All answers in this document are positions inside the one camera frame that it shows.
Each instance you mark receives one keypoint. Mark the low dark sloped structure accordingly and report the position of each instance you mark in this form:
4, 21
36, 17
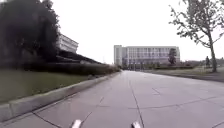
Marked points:
78, 57

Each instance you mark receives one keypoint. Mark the wide grey multi-storey building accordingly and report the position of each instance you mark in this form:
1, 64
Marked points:
146, 55

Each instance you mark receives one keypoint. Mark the dark trimmed hedge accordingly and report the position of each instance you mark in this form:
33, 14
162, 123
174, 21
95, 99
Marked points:
73, 68

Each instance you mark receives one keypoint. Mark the grey concrete road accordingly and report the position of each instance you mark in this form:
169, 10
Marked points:
140, 96

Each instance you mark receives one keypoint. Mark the pale building behind tree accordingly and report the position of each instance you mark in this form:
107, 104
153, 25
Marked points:
67, 43

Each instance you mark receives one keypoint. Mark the small dark tree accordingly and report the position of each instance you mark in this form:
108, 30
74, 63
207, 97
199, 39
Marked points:
172, 56

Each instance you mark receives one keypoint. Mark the robot's own part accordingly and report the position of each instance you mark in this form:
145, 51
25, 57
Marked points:
76, 124
136, 125

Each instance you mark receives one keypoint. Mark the grass verge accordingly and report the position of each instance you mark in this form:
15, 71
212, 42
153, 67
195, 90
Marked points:
186, 71

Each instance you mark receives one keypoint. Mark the grey concrete kerb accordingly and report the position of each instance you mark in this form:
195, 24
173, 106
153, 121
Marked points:
40, 99

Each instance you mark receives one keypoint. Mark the green grass lawn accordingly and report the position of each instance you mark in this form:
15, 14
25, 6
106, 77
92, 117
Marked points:
30, 83

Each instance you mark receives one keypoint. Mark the large dark tree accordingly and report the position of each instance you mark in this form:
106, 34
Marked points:
26, 33

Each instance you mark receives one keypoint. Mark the thin sparse tree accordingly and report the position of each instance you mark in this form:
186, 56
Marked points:
205, 23

